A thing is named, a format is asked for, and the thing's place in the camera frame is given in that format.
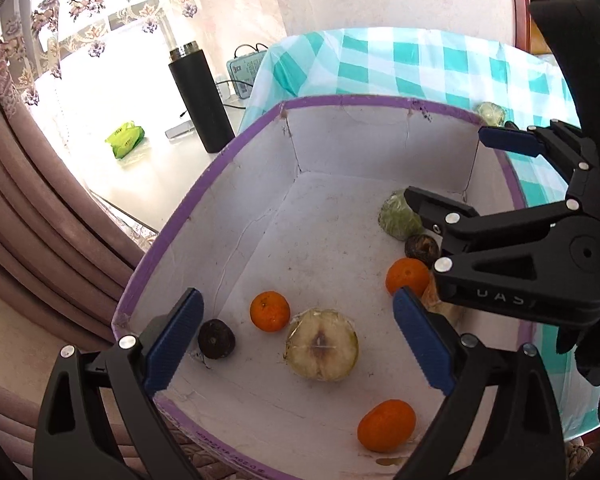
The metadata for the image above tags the red wooden door frame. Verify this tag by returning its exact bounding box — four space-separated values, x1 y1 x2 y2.
513 0 531 52

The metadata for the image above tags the teal checkered tablecloth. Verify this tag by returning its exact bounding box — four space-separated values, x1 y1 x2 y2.
239 27 600 440

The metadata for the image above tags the purple cardboard box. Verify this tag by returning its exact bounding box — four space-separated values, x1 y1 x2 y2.
112 96 522 479

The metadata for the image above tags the orange tangerine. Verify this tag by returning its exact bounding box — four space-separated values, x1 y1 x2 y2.
356 399 417 453
249 290 290 333
385 257 430 298

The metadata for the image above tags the wrapped green fruit in box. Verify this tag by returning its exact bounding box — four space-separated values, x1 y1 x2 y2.
378 190 424 242

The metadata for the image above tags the teal electronic box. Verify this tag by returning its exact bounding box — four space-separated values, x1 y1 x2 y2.
226 51 265 101

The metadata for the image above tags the halved pear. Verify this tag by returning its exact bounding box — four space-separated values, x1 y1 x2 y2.
284 309 360 382

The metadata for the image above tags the dark wrinkled passion fruit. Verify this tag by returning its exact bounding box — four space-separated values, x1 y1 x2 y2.
197 318 236 360

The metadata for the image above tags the pink patterned curtain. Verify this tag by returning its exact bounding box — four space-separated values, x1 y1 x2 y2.
0 19 161 480

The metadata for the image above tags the green kiwi half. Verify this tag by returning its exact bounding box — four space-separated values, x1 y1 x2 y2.
476 102 506 127

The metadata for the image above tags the floral lace curtain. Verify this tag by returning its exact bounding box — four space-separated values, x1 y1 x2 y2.
0 0 199 106

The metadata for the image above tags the black thermos bottle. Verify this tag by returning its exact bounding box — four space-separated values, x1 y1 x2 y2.
169 41 235 154

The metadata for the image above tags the green plastic bag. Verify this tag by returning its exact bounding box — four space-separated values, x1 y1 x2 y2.
105 122 145 159

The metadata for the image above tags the yellow fruit piece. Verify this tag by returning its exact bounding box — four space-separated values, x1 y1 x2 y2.
420 280 465 327

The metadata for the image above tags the black cable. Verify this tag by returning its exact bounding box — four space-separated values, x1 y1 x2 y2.
179 42 272 118

